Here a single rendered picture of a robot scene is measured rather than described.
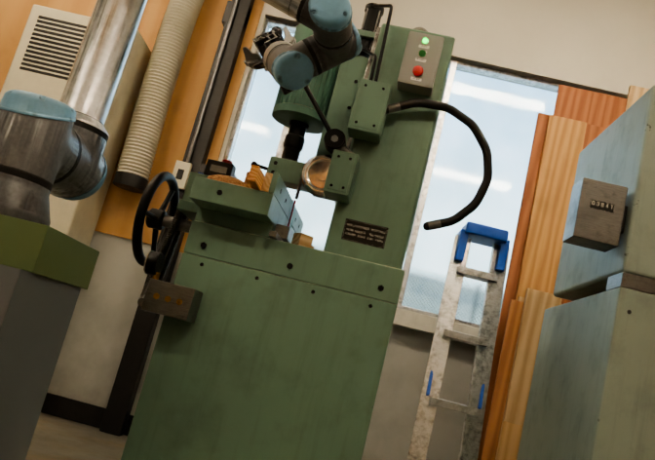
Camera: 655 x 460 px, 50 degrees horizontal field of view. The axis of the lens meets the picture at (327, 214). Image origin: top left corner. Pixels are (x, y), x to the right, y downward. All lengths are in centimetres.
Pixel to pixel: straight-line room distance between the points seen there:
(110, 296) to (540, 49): 243
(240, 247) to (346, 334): 36
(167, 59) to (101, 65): 177
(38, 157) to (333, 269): 76
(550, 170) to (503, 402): 109
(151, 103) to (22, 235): 210
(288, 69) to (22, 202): 64
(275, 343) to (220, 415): 22
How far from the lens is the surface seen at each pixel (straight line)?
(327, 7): 156
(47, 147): 155
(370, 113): 195
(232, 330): 183
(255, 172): 172
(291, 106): 209
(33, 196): 153
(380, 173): 198
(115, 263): 350
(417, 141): 201
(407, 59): 203
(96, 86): 176
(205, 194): 182
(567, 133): 352
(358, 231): 194
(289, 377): 180
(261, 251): 184
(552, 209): 337
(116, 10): 182
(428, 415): 255
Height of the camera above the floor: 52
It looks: 12 degrees up
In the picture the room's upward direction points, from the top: 15 degrees clockwise
